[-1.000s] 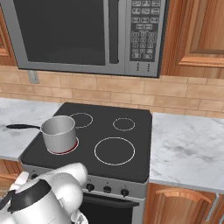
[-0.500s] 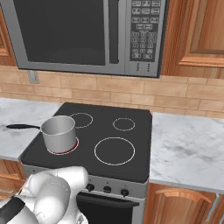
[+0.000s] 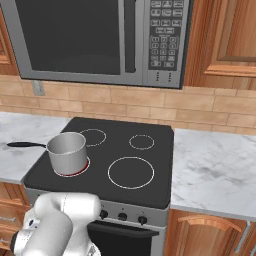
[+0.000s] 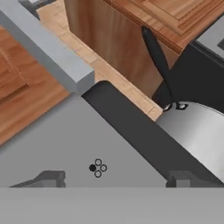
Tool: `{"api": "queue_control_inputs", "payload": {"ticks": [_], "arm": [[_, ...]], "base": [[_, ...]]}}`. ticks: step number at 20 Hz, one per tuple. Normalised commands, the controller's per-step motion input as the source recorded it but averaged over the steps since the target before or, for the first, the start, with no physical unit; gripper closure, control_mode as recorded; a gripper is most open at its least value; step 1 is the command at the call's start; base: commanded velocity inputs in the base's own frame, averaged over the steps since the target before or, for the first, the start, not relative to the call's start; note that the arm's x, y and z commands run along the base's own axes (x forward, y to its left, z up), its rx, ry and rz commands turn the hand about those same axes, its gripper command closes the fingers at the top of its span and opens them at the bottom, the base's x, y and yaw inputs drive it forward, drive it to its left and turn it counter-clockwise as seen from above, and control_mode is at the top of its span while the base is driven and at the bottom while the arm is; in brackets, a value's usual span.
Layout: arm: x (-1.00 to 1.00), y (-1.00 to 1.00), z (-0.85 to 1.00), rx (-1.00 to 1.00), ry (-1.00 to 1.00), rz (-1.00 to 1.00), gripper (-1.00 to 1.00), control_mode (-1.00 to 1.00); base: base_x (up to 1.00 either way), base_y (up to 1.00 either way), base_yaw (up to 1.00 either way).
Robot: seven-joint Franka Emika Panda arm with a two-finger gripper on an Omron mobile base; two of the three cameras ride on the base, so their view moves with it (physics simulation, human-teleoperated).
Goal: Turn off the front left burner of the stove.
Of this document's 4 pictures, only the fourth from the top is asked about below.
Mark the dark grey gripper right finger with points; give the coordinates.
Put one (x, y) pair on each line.
(178, 178)

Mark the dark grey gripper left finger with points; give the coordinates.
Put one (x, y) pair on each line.
(49, 179)

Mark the grey and black stove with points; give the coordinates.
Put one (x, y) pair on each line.
(73, 137)

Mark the wooden base cupboard door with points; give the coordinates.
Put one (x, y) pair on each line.
(26, 96)

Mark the grey range hood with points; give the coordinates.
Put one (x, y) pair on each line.
(211, 36)

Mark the wooden wall cupboard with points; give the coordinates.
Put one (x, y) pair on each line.
(116, 38)

